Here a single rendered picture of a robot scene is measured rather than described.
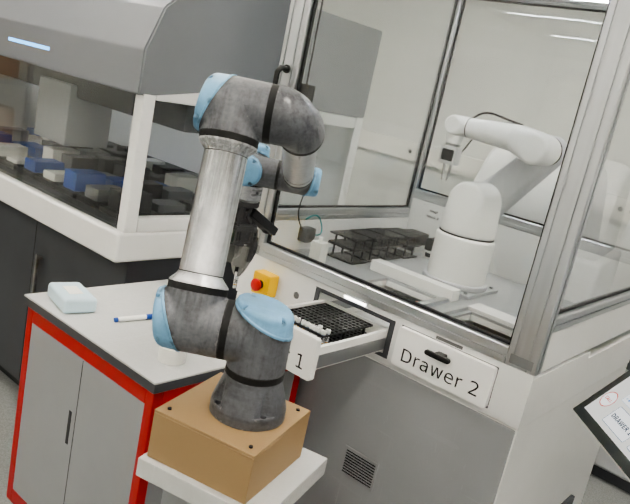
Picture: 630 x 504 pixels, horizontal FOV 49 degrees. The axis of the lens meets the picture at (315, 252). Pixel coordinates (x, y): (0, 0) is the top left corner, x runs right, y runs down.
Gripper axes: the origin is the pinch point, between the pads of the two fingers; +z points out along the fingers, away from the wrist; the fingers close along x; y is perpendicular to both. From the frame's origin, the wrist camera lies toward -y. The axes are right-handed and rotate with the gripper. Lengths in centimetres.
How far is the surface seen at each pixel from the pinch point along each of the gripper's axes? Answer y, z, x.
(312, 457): 22, 21, 55
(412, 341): -26, 7, 43
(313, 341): 6.1, 5.4, 35.6
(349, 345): -10.6, 9.6, 34.3
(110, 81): 1, -40, -73
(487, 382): -27, 9, 66
